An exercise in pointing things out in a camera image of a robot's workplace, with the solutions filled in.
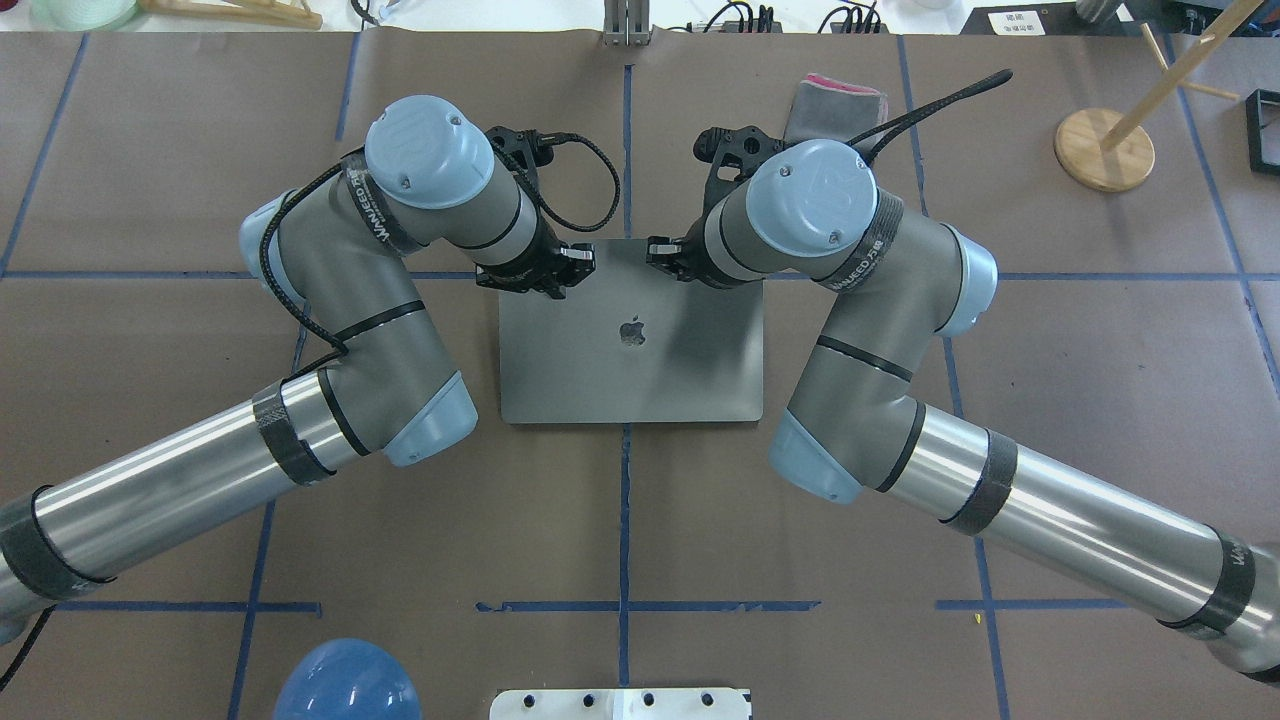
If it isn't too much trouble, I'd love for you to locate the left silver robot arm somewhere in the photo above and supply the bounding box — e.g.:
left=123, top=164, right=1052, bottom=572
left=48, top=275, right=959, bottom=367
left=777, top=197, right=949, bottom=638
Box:
left=1, top=95, right=595, bottom=642

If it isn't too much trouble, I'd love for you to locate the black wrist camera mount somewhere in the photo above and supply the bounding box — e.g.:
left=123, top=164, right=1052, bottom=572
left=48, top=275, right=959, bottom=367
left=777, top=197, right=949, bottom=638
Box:
left=692, top=126, right=787, bottom=211

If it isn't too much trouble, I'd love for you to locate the wooden mug tree stand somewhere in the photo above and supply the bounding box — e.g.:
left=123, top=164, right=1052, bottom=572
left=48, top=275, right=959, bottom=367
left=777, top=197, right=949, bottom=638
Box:
left=1053, top=1, right=1263, bottom=193

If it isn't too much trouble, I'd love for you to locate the grey pink folded cloth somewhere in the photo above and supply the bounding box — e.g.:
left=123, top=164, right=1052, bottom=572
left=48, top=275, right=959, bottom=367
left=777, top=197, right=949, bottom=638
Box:
left=783, top=73, right=890, bottom=143

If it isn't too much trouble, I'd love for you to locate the pale green plate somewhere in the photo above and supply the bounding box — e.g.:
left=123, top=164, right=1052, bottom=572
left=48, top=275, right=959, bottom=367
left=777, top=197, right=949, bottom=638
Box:
left=29, top=0, right=140, bottom=32

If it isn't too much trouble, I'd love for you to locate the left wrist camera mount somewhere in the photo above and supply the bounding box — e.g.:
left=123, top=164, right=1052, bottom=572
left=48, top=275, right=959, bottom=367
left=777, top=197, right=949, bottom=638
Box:
left=485, top=126, right=554, bottom=190

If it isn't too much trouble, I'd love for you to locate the wooden dish rack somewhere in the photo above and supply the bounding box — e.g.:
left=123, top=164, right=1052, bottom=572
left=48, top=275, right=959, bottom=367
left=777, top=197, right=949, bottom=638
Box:
left=136, top=1, right=323, bottom=31

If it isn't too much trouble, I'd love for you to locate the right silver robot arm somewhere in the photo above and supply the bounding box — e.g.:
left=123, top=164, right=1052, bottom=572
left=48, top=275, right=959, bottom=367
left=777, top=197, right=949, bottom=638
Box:
left=644, top=138, right=1279, bottom=687

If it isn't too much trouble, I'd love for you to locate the silver grey laptop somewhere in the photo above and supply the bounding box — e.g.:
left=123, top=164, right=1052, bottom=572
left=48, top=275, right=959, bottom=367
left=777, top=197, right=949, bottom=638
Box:
left=498, top=240, right=765, bottom=425

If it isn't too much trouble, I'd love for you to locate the blue desk lamp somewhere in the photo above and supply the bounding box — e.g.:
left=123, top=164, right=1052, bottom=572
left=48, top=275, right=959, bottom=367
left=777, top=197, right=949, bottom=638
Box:
left=271, top=638, right=422, bottom=719

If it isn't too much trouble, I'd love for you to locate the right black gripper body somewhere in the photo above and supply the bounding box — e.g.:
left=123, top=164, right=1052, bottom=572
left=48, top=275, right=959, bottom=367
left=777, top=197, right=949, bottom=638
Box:
left=646, top=232, right=746, bottom=290

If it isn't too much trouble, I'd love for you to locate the aluminium frame post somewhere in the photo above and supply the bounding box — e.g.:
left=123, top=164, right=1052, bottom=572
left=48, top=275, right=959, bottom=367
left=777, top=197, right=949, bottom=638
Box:
left=602, top=0, right=652, bottom=47

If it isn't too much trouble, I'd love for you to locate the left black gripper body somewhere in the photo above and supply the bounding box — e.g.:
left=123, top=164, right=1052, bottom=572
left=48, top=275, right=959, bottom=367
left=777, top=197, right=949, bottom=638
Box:
left=475, top=225, right=596, bottom=300

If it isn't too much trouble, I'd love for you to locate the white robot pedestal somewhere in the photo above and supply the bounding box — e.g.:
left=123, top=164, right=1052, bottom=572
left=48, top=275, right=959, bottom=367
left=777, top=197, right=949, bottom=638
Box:
left=489, top=687, right=754, bottom=719

